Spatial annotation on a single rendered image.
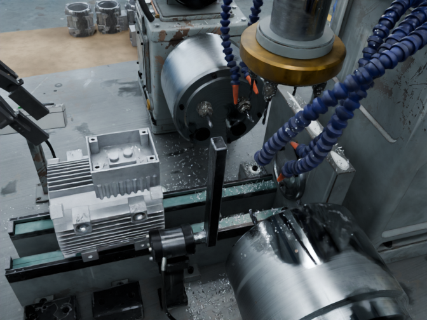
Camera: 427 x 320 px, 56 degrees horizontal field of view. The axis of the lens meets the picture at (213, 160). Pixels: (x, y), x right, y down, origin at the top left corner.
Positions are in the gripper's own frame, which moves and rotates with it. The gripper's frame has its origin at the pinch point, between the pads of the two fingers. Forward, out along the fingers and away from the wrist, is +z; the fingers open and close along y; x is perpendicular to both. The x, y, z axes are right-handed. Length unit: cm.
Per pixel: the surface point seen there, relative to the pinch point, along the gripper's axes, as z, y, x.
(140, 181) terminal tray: 16.4, -10.9, -10.1
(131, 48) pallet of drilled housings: 111, 216, 20
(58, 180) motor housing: 8.9, -7.9, 1.9
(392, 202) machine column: 44, -23, -49
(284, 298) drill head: 22, -40, -25
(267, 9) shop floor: 197, 300, -97
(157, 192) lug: 19.5, -12.5, -11.6
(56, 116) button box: 12.4, 17.5, 5.1
